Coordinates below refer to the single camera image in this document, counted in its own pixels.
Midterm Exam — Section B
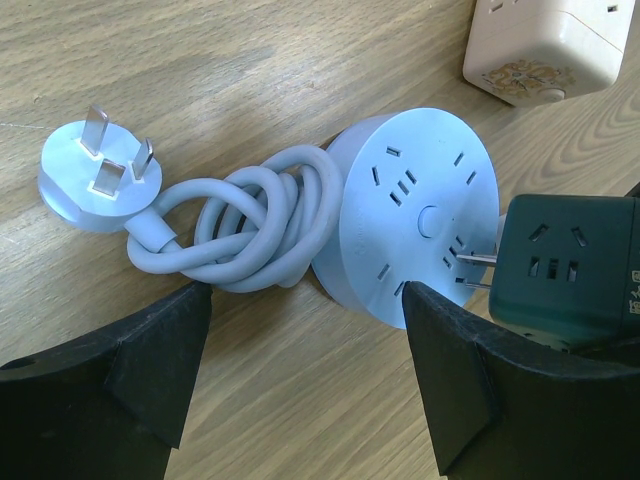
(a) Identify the round light blue power socket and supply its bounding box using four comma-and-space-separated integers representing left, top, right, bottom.
312, 108, 500, 328

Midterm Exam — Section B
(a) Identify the light blue round socket cable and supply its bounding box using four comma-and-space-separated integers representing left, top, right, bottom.
37, 103, 346, 295

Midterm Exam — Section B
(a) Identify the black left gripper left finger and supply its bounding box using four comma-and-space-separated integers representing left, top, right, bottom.
1, 282, 212, 479

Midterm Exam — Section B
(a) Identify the dark green cube socket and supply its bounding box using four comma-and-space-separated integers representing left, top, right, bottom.
457, 194, 640, 356

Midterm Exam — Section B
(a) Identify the white cube socket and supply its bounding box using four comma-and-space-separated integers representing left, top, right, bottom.
462, 0, 636, 107

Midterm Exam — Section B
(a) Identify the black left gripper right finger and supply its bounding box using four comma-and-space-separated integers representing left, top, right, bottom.
402, 282, 639, 479

